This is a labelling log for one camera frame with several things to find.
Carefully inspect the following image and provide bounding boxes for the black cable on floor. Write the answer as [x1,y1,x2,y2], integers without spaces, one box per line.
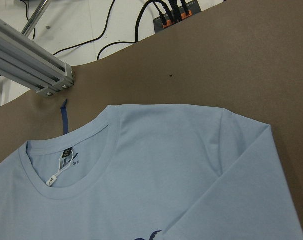
[16,0,167,61]

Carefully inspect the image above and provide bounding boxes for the aluminium frame post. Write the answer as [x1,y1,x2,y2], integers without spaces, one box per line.
[0,19,74,97]

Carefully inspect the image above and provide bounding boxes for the white shirt hang tag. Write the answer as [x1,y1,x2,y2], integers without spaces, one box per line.
[46,150,74,187]

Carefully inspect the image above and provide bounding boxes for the blue tape grid lines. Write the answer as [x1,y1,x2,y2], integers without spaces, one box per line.
[60,99,69,135]

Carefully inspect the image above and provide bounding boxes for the grey power strip orange sockets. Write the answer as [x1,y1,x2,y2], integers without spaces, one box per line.
[153,0,201,33]

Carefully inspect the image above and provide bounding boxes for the light blue t-shirt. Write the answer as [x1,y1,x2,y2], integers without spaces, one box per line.
[0,104,303,240]

